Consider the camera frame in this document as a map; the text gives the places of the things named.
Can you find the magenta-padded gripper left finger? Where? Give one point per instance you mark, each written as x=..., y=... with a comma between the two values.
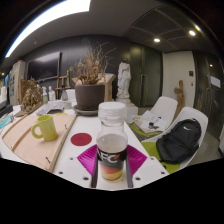
x=87, y=160

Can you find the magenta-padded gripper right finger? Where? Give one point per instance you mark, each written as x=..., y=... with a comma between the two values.
x=136, y=160

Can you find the clear drink bottle white cap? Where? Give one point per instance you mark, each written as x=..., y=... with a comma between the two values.
x=111, y=146

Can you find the green seat cushion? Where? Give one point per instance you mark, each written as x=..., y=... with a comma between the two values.
x=136, y=130
x=153, y=150

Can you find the flat round red coaster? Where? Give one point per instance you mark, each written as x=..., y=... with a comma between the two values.
x=81, y=139

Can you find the loose papers stack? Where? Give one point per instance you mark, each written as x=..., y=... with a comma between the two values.
x=148, y=121

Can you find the tan wooden drawing board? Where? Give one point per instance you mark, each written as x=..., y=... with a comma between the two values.
x=16, y=130
x=43, y=150

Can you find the black backpack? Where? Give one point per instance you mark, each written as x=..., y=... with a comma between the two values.
x=180, y=141

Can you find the grey plant saucer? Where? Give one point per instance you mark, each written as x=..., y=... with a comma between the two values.
x=85, y=112

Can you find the light green mug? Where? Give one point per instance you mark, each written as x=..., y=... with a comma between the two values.
x=48, y=128

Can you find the small yellow note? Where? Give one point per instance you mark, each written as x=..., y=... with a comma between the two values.
x=61, y=114

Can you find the small white cup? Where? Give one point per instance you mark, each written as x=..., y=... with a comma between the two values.
x=67, y=105

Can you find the white plastic chair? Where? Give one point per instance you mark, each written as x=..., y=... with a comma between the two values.
x=166, y=106
x=193, y=113
x=71, y=95

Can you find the dried plant in grey pot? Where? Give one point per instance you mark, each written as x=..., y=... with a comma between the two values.
x=89, y=96

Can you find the grey bottle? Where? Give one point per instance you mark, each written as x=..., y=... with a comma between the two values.
x=64, y=95

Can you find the small white figurine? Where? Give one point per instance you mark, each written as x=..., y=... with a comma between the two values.
x=51, y=94

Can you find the white spray bottle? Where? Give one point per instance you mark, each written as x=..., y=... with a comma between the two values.
x=45, y=96

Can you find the brown cardboard box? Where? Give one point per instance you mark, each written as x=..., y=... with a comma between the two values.
x=110, y=86

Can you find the tall white statue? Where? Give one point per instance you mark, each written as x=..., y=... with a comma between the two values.
x=124, y=83

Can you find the wooden easel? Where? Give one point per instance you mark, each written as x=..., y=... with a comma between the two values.
x=63, y=83

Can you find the brown wooden root sculpture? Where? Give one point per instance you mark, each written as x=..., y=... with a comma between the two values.
x=30, y=98

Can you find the colourful picture book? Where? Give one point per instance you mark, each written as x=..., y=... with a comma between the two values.
x=6, y=120

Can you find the black flat box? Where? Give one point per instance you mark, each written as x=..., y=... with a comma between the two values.
x=5, y=108

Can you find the white cabinet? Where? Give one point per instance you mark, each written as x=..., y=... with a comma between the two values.
x=16, y=83

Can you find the round ceiling spotlight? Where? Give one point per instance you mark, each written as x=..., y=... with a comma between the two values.
x=156, y=40
x=192, y=32

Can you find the long ceiling light panel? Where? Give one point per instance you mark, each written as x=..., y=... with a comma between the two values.
x=40, y=20

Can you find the dark wall screen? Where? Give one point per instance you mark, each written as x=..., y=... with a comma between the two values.
x=44, y=66

